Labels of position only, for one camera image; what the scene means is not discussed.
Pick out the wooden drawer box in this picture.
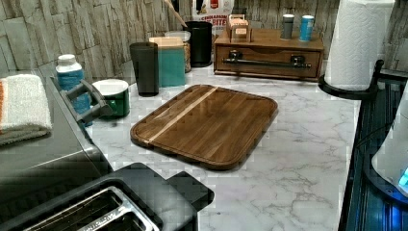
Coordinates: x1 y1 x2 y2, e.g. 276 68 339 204
214 29 324 82

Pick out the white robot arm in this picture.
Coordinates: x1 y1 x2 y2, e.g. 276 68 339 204
371 88 408 196

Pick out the wooden cutting board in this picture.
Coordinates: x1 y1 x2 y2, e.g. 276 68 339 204
130 85 278 170

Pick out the teal canister wooden lid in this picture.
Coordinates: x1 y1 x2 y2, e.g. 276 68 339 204
149 37 185 88

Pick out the glass jar clear lid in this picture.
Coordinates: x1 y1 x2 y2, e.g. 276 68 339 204
165 31 191 73

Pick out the black utensil holder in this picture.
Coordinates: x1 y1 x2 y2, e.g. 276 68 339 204
183 21 212 67

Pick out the dark grey tumbler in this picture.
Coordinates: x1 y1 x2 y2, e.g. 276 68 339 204
130 42 159 97

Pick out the green mug white lid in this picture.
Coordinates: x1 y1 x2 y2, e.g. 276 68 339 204
92 79 130 117

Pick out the wooden spoon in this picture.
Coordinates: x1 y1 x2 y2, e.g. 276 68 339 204
164 0 188 28

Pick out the cereal box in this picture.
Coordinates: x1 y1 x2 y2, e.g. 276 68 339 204
191 0 235 35

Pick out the black two-slot toaster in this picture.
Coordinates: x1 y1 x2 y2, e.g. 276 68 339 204
1 163 215 231

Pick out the grey spice shaker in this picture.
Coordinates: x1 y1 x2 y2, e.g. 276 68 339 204
281 13 294 39

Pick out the blue spice shaker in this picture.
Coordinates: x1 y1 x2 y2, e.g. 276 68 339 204
299 15 315 41

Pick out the blue bottle white cap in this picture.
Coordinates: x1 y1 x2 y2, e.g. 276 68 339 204
56 54 90 115

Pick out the black paper towel holder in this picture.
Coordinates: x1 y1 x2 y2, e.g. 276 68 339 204
318 60 384 100

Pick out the folded white striped towel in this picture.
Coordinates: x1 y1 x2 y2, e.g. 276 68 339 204
0 74 52 145

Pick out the white paper towel roll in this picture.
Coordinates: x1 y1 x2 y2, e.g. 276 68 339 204
324 0 395 90

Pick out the silver toaster oven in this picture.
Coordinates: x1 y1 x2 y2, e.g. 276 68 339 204
0 69 113 222

